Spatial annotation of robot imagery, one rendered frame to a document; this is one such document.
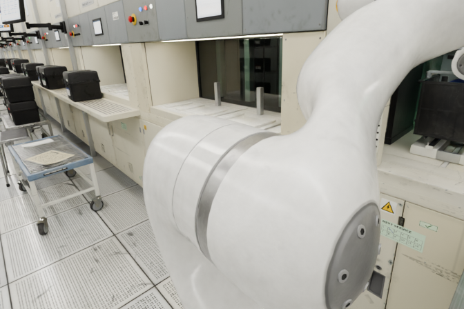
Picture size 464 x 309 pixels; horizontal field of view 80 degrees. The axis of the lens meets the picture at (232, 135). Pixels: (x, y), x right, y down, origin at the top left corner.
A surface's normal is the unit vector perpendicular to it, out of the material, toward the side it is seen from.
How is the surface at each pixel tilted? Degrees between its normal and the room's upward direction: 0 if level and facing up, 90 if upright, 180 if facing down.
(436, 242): 90
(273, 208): 47
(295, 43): 90
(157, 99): 90
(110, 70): 90
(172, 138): 37
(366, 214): 70
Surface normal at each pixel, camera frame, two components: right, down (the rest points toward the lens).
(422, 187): -0.74, 0.24
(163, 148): -0.63, -0.48
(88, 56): 0.67, 0.21
